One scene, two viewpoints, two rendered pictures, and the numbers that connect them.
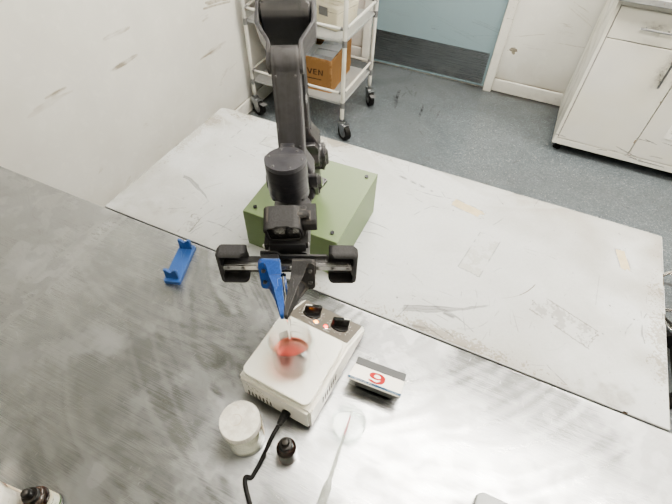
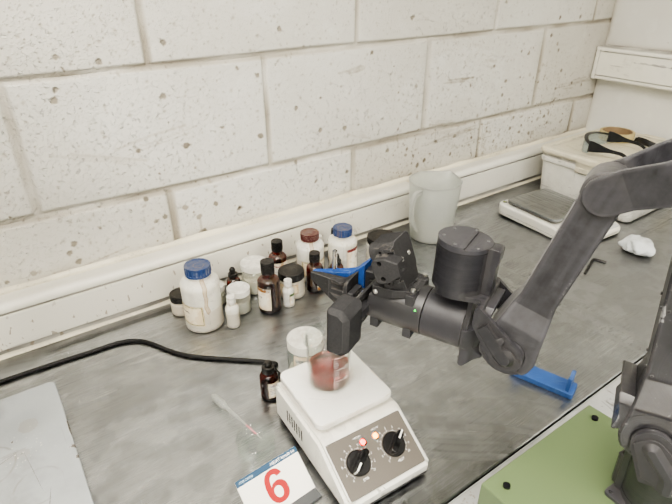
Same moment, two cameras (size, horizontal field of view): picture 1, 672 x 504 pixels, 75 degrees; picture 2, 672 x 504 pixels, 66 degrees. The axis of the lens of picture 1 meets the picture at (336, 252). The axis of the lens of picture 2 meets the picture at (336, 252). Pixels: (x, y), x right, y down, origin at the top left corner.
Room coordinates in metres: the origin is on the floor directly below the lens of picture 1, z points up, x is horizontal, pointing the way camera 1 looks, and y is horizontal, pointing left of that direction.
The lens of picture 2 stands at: (0.60, -0.40, 1.50)
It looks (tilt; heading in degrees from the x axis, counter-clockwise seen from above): 29 degrees down; 122
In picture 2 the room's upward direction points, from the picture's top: straight up
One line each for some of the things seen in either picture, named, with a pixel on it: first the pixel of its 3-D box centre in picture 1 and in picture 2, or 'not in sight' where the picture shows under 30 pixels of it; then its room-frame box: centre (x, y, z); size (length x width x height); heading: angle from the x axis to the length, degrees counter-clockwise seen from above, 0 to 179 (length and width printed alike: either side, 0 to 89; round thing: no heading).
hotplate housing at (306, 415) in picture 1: (303, 357); (344, 419); (0.34, 0.05, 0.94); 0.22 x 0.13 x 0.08; 153
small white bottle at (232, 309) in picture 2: not in sight; (232, 310); (0.02, 0.17, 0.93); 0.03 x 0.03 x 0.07
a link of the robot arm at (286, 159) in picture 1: (293, 179); (482, 295); (0.50, 0.07, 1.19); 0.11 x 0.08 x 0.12; 1
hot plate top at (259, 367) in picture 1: (294, 357); (334, 385); (0.32, 0.06, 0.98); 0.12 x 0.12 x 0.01; 63
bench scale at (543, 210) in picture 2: not in sight; (557, 215); (0.45, 0.96, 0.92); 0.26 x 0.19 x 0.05; 153
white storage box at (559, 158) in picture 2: not in sight; (616, 171); (0.55, 1.25, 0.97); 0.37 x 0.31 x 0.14; 67
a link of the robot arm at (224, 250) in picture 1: (289, 247); (394, 300); (0.40, 0.07, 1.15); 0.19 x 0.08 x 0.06; 92
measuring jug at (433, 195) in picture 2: not in sight; (429, 210); (0.19, 0.70, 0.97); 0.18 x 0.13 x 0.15; 82
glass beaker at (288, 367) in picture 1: (292, 351); (326, 359); (0.31, 0.06, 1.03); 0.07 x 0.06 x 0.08; 69
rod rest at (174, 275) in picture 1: (178, 259); (544, 372); (0.56, 0.32, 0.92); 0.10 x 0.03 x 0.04; 175
